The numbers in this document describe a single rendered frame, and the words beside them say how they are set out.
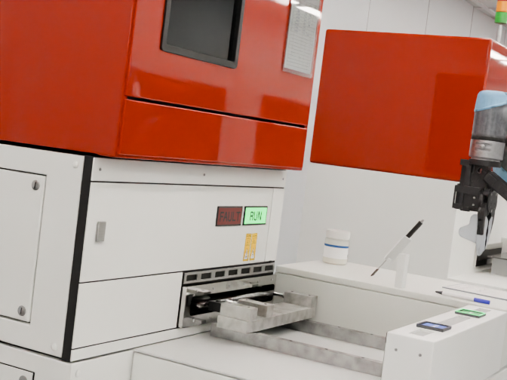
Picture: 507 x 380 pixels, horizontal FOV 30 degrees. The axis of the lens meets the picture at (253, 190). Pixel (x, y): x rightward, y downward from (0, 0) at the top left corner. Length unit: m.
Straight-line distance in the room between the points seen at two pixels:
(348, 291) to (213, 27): 0.80
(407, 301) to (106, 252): 0.84
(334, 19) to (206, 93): 4.23
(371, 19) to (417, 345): 5.13
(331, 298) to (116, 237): 0.75
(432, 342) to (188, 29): 0.79
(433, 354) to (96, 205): 0.70
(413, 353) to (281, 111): 0.79
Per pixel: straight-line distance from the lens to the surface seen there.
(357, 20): 6.57
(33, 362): 1.95
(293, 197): 5.95
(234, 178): 2.28
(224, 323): 2.19
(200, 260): 2.20
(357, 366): 2.09
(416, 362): 1.82
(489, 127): 2.13
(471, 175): 2.16
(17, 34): 1.99
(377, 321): 2.43
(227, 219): 2.27
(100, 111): 1.83
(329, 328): 2.40
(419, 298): 2.38
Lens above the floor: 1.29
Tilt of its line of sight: 3 degrees down
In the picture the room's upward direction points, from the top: 7 degrees clockwise
